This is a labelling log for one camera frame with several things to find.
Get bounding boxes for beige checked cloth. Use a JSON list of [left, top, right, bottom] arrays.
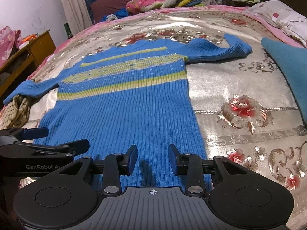
[[1, 95, 32, 130]]

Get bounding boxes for wooden bedside cabinet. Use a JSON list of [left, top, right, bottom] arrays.
[[1, 31, 56, 101]]

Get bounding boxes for silver floral bedspread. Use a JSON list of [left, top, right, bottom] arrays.
[[0, 10, 307, 228]]

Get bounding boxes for pink floral quilt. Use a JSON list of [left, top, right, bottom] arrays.
[[28, 5, 304, 83]]

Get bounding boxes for pink floral blanket pile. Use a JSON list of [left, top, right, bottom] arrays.
[[0, 26, 21, 67]]

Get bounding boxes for blue white crumpled cloth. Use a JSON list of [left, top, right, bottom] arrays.
[[100, 8, 130, 22]]

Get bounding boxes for teal folded garment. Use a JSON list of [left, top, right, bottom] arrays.
[[261, 37, 307, 122]]

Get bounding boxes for beige curtain left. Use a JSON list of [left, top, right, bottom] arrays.
[[61, 0, 93, 36]]

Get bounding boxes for pink floral pillow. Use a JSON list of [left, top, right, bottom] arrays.
[[125, 0, 177, 15]]

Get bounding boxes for white spotted pillow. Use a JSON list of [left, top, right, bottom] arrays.
[[243, 0, 306, 47]]

